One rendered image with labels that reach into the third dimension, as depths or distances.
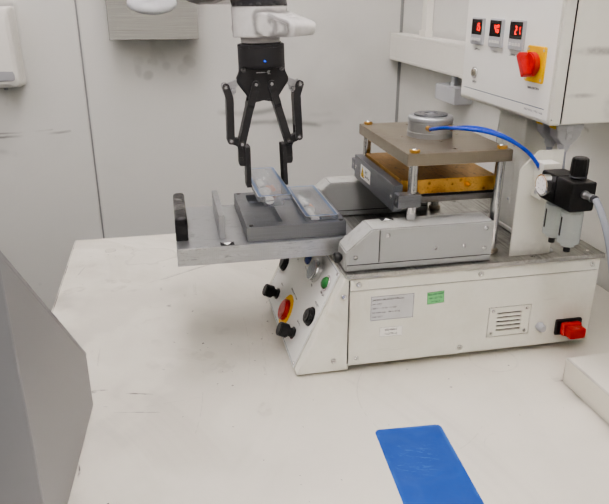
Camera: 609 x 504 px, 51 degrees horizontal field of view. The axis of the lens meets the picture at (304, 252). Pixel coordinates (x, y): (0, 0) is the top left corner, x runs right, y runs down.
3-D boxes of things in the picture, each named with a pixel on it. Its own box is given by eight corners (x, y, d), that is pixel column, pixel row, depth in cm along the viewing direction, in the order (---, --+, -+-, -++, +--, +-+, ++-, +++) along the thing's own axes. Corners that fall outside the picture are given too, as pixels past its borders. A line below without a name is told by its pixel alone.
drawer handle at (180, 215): (185, 212, 118) (183, 191, 117) (188, 241, 105) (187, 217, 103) (174, 213, 118) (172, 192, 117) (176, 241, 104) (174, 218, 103)
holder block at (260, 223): (319, 200, 126) (319, 187, 125) (346, 235, 107) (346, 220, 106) (234, 205, 122) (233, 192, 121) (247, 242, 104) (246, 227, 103)
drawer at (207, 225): (326, 216, 128) (326, 178, 125) (357, 257, 108) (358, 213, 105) (175, 227, 123) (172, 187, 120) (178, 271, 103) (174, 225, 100)
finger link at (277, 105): (262, 79, 107) (270, 76, 107) (283, 142, 112) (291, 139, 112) (266, 82, 103) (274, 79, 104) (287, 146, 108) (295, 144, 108)
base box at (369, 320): (496, 272, 148) (505, 200, 142) (597, 354, 114) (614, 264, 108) (266, 292, 138) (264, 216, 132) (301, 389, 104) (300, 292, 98)
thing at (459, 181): (446, 168, 129) (450, 121, 125) (499, 200, 109) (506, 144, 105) (363, 173, 126) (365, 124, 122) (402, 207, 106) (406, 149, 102)
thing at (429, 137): (471, 163, 133) (477, 99, 128) (554, 208, 105) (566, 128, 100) (357, 169, 129) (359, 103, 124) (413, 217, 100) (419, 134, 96)
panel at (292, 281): (267, 294, 136) (303, 215, 131) (294, 369, 109) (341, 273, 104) (258, 291, 136) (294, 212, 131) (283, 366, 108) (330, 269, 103)
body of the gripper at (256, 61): (282, 39, 107) (284, 96, 111) (231, 41, 106) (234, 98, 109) (291, 42, 100) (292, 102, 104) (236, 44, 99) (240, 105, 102)
